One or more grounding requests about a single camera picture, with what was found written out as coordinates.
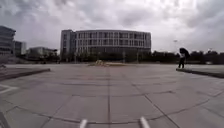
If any raised grass bed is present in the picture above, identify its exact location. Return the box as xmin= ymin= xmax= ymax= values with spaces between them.
xmin=175 ymin=64 xmax=224 ymax=80
xmin=0 ymin=67 xmax=52 ymax=82

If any low pale building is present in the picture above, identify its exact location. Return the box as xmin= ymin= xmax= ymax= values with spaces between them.
xmin=26 ymin=46 xmax=59 ymax=60

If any pale stone mound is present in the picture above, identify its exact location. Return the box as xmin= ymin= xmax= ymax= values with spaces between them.
xmin=87 ymin=59 xmax=128 ymax=68

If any glass-fronted building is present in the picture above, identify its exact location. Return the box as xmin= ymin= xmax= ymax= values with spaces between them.
xmin=0 ymin=25 xmax=17 ymax=56

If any robot's own part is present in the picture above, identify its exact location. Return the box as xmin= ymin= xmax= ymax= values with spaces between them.
xmin=138 ymin=116 xmax=152 ymax=128
xmin=77 ymin=118 xmax=90 ymax=128

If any person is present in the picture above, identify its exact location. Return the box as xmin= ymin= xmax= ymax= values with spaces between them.
xmin=177 ymin=47 xmax=191 ymax=70

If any small grey building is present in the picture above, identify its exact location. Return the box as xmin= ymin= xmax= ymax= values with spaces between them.
xmin=13 ymin=40 xmax=28 ymax=56

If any large curved grey building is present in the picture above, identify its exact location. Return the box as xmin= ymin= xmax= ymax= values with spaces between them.
xmin=60 ymin=29 xmax=152 ymax=56

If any row of trees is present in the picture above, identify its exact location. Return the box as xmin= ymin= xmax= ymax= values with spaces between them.
xmin=43 ymin=49 xmax=224 ymax=66

